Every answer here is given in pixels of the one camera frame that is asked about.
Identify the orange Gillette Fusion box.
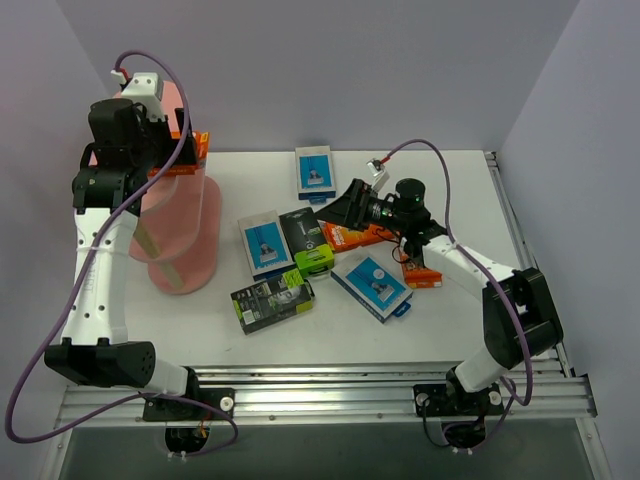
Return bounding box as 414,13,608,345
401,253,442,289
321,222,396,253

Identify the orange Gillette Fusion5 razor box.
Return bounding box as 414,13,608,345
148,131,210,178

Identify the black green Gillette Labs box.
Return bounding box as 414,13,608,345
279,207,335,278

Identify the blue Harry's razor box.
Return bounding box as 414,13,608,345
238,210,295,280

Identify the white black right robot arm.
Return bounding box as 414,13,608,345
316,178,564,413

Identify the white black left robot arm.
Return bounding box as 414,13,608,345
44,98,202,419

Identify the pink three-tier wooden shelf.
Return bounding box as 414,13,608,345
128,80,221,295

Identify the blue Harry's box far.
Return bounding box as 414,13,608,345
295,145,337,204

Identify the blue Harry's box tilted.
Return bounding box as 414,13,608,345
330,248,413,324

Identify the black green Gillette box flat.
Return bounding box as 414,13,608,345
230,268,315,335

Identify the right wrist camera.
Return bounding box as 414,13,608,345
367,159,389,193

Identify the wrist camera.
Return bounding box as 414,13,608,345
367,159,389,193
121,72,165,122

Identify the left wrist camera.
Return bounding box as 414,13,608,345
121,72,165,122

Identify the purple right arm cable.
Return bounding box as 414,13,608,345
379,138,534,451

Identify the aluminium mounting rail frame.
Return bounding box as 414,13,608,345
45,152,611,479

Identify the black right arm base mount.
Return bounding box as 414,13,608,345
412,383,504,418

